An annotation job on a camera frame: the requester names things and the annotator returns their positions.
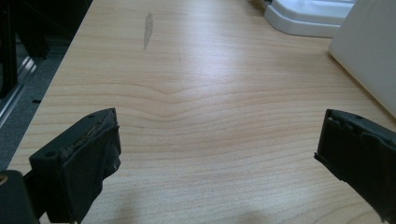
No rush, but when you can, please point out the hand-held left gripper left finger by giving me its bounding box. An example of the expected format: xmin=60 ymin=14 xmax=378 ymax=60
xmin=28 ymin=107 xmax=122 ymax=224

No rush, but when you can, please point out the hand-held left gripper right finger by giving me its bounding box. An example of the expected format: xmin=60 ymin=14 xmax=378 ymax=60
xmin=314 ymin=108 xmax=396 ymax=224

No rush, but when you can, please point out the white box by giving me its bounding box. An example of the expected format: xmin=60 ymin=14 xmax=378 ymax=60
xmin=328 ymin=0 xmax=396 ymax=119

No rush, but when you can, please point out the black metal stand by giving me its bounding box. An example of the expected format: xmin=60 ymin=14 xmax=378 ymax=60
xmin=0 ymin=0 xmax=93 ymax=99

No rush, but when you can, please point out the white plastic tray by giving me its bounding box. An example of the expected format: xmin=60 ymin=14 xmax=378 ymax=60
xmin=263 ymin=0 xmax=357 ymax=39

